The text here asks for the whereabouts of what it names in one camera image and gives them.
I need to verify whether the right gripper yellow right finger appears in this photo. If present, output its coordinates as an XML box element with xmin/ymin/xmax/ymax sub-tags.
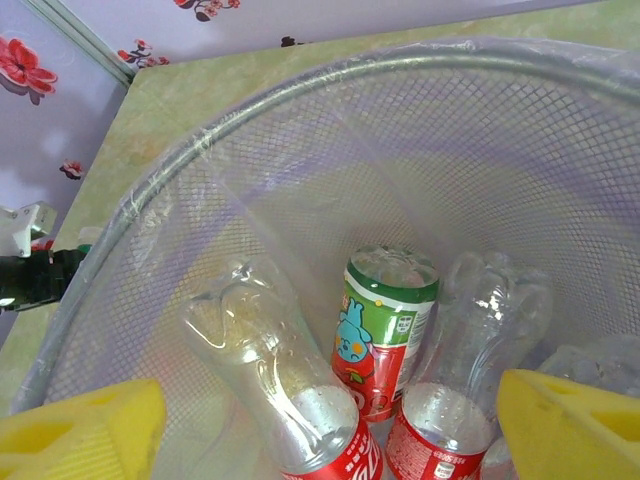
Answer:
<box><xmin>494</xmin><ymin>368</ymin><xmax>640</xmax><ymax>480</ymax></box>

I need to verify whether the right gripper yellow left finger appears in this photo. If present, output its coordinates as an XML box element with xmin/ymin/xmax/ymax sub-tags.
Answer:
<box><xmin>0</xmin><ymin>378</ymin><xmax>169</xmax><ymax>480</ymax></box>

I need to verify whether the clear red label cola bottle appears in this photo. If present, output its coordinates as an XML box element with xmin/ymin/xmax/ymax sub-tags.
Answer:
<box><xmin>179</xmin><ymin>257</ymin><xmax>386</xmax><ymax>480</ymax></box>
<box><xmin>384</xmin><ymin>249</ymin><xmax>554</xmax><ymax>480</ymax></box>

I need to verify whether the green red cartoon label bottle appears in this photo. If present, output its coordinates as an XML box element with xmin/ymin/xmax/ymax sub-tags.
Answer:
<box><xmin>329</xmin><ymin>244</ymin><xmax>441</xmax><ymax>424</ymax></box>

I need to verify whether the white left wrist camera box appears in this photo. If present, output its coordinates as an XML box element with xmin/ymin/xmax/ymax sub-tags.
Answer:
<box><xmin>0</xmin><ymin>201</ymin><xmax>59</xmax><ymax>259</ymax></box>

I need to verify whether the aluminium rear left frame post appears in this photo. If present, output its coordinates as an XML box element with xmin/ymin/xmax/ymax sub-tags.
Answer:
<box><xmin>22</xmin><ymin>0</ymin><xmax>136</xmax><ymax>87</ymax></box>

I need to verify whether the silver wire mesh bin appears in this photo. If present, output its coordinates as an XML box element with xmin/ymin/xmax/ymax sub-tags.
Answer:
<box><xmin>9</xmin><ymin>37</ymin><xmax>640</xmax><ymax>480</ymax></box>

